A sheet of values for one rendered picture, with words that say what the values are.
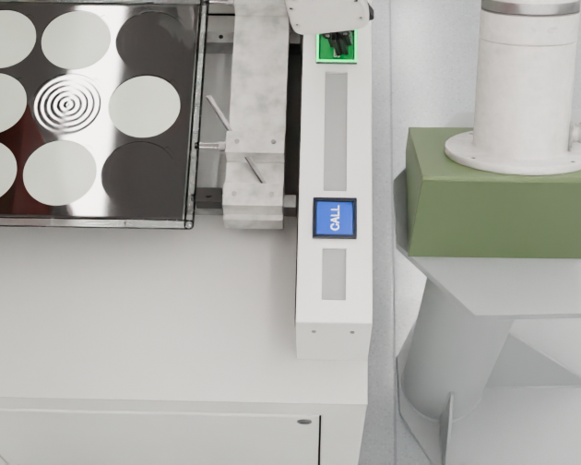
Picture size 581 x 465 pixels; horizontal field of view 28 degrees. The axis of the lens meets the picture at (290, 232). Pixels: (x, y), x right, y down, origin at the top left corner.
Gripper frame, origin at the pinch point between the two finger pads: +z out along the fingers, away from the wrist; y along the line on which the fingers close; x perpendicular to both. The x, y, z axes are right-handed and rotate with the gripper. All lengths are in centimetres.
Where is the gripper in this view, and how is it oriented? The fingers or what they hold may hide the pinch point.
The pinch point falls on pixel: (339, 38)
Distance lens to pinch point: 157.9
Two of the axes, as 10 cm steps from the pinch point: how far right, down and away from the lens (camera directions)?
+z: 2.3, 4.2, 8.8
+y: 9.7, -0.7, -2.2
